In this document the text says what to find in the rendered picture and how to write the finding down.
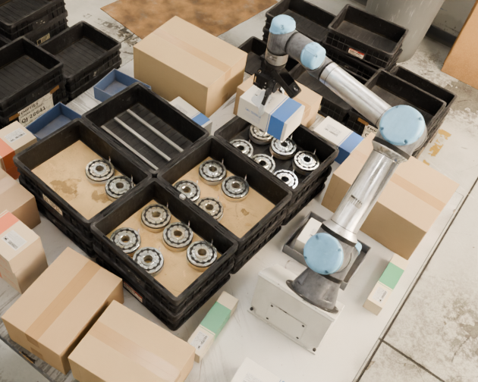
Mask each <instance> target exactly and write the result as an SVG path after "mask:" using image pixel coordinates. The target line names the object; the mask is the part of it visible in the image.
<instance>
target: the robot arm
mask: <svg viewBox="0 0 478 382"><path fill-rule="evenodd" d="M295 27H296V26H295V21H294V19H293V18H292V17H290V16H288V15H278V16H275V17H274V18H273V19H272V24H271V27H270V29H269V38H268V43H267V47H266V51H265V52H264V54H263V55H260V58H259V59H260V60H261V66H260V68H259V69H258V70H257V71H256V72H255V74H254V78H253V85H255V86H257V87H258V88H260V89H265V90H266V91H265V90H263V91H262V92H261V93H260V94H259V95H254V96H253V97H252V98H251V101H252V103H253V104H254V105H255V106H256V107H257V108H258V109H259V111H258V115H257V116H258V117H260V116H261V115H262V114H264V111H265V110H266V107H267V105H268V103H269V101H270V99H271V94H272V93H275V92H276V91H277V90H278V91H279V92H280V93H282V94H284V92H286V93H287V94H288V96H289V97H290V98H291V99H293V98H294V97H296V96H297V95H298V94H299V93H300V92H301V88H300V87H299V86H298V85H297V83H296V82H295V81H294V79H293V78H292V76H291V75H290V74H289V73H288V72H287V70H286V69H285V65H286V62H287V61H288V56H289V55H290V56H291V57H292V58H294V59H295V60H297V61H298V62H299V63H300V64H301V65H302V66H303V67H304V68H305V69H306V70H307V72H308V73H309V74H310V75H311V76H313V77H315V78H316V79H318V80H319V81H320V82H322V83H323V84H324V85H326V86H327V87H328V88H330V90H331V91H333V92H334V93H335V94H337V95H338V96H339V97H341V98H342V99H343V100H345V101H346V102H347V103H348V104H349V105H350V106H351V107H353V108H354V109H355V110H357V111H358V112H359V113H361V114H362V115H363V116H364V117H365V118H366V119H368V120H369V121H370V122H372V123H373V124H374V125H376V126H377V127H378V132H377V133H376V135H375V136H374V138H373V140H372V144H373V150H372V152H371V153H370V155H369V157H368V159H367V160H366V162H365V163H364V165H363V167H362V168H361V170H360V172H359V174H358V175H357V177H356V178H355V180H354V182H353V183H352V184H351V187H350V188H349V190H348V191H347V193H346V195H345V196H344V198H343V199H342V201H341V203H340V205H339V206H338V208H337V209H336V211H335V213H334V214H333V216H332V218H331V219H330V220H328V221H323V222H322V224H321V226H320V227H319V229H318V230H317V232H316V234H315V235H313V236H311V237H310V238H309V239H308V240H307V242H306V244H305V246H304V249H303V256H304V259H305V262H306V263H307V265H308V267H307V268H306V269H305V270H304V271H303V272H302V273H301V274H299V275H298V276H297V277H296V278H295V279H294V281H293V283H292V284H291V285H292V287H293V288H295V289H296V291H298V292H299V293H300V294H301V295H302V296H304V297H306V298H307V299H309V300H310V301H312V302H314V303H316V304H317V305H320V306H322V307H323V308H327V309H333V308H334V307H335V304H336V300H337V297H338V291H339V287H340V285H341V283H342V281H343V279H344V278H345V276H346V275H347V273H348V271H349V270H350V268H351V266H352V264H353V263H354V261H355V259H356V257H357V256H358V255H359V254H360V250H361V249H362V245H361V244H360V243H359V242H358V241H357V237H356V234H357V232H358V230H359V229H360V227H361V226H362V224H363V222H364V221H365V220H366V217H367V216H368V214H369V213H370V211H371V209H372V208H373V206H374V205H375V203H376V201H377V199H378V198H379V197H380V195H381V193H382V191H383V190H384V188H385V187H386V185H387V183H388V182H389V180H390V179H391V177H392V175H393V173H394V172H395V170H396V169H397V167H398V165H399V164H400V163H403V162H406V161H408V159H409V158H410V156H411V155H412V153H413V152H415V151H416V150H418V149H419V148H421V147H422V146H423V144H424V143H425V141H426V138H427V128H426V125H425V121H424V119H423V116H422V114H421V113H420V112H419V111H418V110H416V109H415V108H412V107H410V106H408V105H397V106H395V107H392V106H390V105H389V104H387V103H386V102H385V101H383V100H382V99H381V98H380V97H378V96H377V95H376V94H375V93H373V92H372V91H370V90H369V89H368V88H366V87H365V86H364V85H363V84H362V83H360V82H359V81H358V80H356V79H355V78H353V77H352V76H351V75H350V74H349V73H347V72H346V71H345V70H343V69H342V68H341V67H339V66H338V65H337V64H336V63H335V62H333V61H332V60H331V59H329V58H328V57H326V56H325V49H324V48H323V47H322V46H321V45H320V44H318V43H317V42H314V41H313V40H311V39H309V38H307V37H306V36H304V35H303V34H301V33H299V32H298V31H297V30H295ZM255 77H256V81H255ZM254 81H255V82H254Z"/></svg>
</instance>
